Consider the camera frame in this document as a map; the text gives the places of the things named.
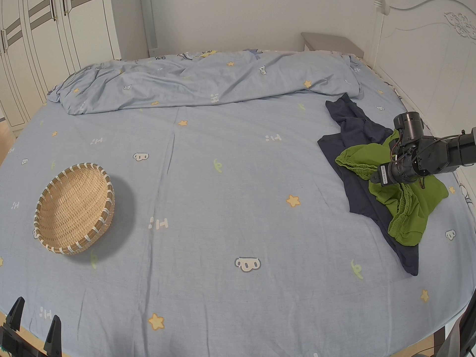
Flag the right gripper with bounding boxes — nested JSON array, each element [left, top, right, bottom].
[[378, 158, 423, 189]]

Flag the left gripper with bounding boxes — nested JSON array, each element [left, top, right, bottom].
[[0, 296, 62, 357]]

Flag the green shorts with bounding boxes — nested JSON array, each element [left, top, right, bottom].
[[335, 129, 449, 247]]

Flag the dark blue garment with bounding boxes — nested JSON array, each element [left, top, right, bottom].
[[317, 92, 421, 277]]

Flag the round woven basket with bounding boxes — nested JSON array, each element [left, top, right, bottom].
[[33, 162, 116, 255]]

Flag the bed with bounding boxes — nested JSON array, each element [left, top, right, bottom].
[[0, 0, 476, 357]]

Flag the grey bedside table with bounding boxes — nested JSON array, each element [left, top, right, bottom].
[[300, 32, 367, 57]]

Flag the pale blue quilt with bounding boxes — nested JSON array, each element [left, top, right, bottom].
[[46, 48, 365, 116]]

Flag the white wardrobe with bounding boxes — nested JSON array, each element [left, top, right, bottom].
[[0, 0, 122, 128]]

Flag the white wall pipe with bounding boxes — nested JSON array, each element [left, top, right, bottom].
[[139, 0, 158, 49]]

